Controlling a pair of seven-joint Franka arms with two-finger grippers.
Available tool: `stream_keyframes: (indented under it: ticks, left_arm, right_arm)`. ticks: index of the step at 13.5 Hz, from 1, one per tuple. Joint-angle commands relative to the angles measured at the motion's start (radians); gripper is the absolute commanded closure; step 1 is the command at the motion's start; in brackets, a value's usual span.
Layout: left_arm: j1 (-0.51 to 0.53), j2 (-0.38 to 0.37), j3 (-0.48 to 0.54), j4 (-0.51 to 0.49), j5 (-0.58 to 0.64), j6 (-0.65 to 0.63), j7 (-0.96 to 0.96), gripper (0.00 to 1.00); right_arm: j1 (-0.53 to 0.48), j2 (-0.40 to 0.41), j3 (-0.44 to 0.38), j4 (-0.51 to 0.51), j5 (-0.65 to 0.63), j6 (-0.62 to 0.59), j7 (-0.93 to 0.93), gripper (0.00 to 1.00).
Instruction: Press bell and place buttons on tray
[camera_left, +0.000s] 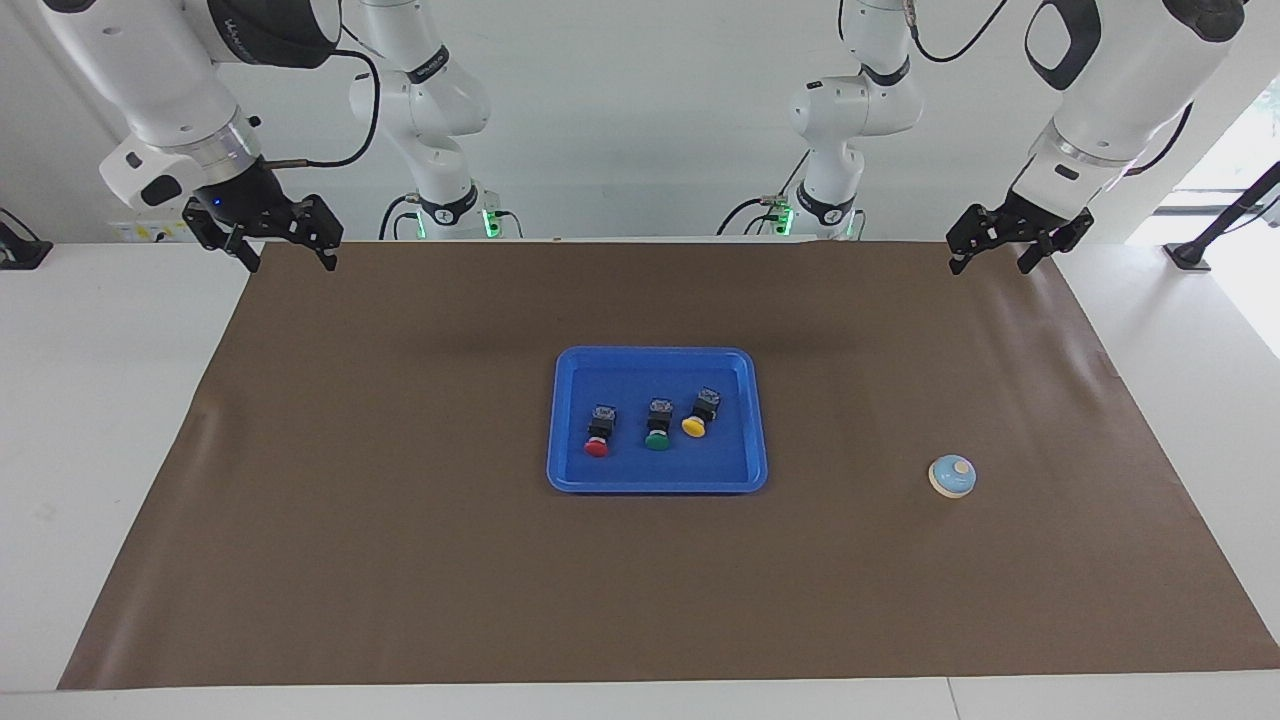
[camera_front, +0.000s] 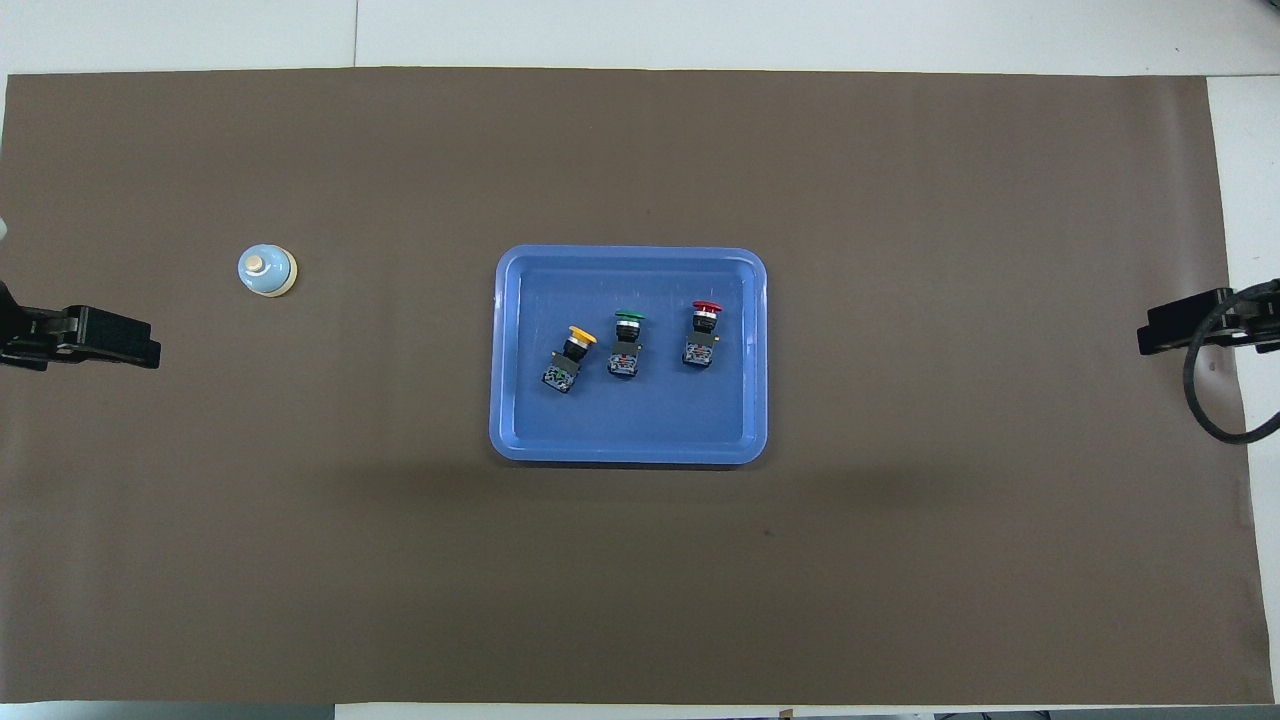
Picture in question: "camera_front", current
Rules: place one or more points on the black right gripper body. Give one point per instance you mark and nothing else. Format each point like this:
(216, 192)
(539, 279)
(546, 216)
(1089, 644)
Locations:
(1258, 320)

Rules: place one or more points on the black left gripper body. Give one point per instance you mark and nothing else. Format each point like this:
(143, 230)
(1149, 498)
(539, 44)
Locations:
(22, 340)

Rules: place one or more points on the yellow push button switch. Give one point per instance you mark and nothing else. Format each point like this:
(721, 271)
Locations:
(568, 362)

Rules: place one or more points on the red push button switch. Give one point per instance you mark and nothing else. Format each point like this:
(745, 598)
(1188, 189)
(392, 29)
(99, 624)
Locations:
(702, 340)

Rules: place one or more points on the green push button switch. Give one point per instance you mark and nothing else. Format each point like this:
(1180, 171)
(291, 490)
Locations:
(626, 350)

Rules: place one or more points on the light blue desk bell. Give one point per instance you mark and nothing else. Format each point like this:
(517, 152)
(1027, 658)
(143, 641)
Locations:
(266, 272)

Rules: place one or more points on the blue plastic tray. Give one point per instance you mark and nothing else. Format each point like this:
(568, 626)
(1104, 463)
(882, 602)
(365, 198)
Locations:
(560, 430)

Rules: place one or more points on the brown table mat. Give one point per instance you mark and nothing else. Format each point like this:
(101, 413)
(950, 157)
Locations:
(300, 550)

